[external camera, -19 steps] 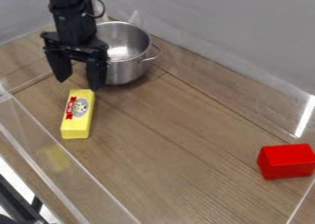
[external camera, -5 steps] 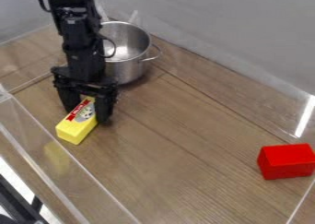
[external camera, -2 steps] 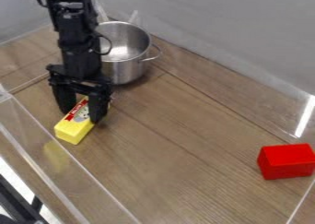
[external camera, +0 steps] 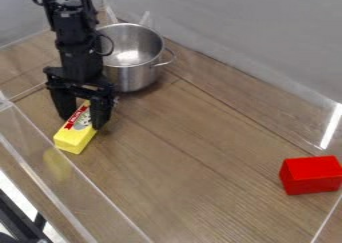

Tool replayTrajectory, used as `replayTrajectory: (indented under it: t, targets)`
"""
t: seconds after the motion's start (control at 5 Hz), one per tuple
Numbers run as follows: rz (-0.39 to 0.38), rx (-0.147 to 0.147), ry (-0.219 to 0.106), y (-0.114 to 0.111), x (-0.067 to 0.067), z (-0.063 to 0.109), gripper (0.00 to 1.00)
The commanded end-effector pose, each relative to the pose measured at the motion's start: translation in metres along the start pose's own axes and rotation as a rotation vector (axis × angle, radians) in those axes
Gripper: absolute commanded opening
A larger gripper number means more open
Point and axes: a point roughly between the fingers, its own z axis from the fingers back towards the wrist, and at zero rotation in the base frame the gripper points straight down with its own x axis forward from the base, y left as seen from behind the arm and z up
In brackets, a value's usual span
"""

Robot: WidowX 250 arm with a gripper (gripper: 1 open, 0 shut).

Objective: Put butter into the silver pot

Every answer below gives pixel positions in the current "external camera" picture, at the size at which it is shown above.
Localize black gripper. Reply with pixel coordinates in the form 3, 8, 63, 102
43, 40, 118, 131

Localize black table frame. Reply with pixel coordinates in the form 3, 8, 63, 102
0, 189, 53, 243

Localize yellow butter block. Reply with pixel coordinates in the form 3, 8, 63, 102
53, 101, 96, 154

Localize silver steel pot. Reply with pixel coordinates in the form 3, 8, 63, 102
99, 23, 176, 93

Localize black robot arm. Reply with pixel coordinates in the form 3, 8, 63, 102
32, 0, 115, 130

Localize red block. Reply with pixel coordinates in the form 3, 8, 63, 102
279, 155, 342, 195

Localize black cable loop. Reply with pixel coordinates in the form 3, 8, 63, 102
91, 33, 115, 57

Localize clear acrylic enclosure wall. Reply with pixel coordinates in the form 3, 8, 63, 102
0, 0, 342, 243

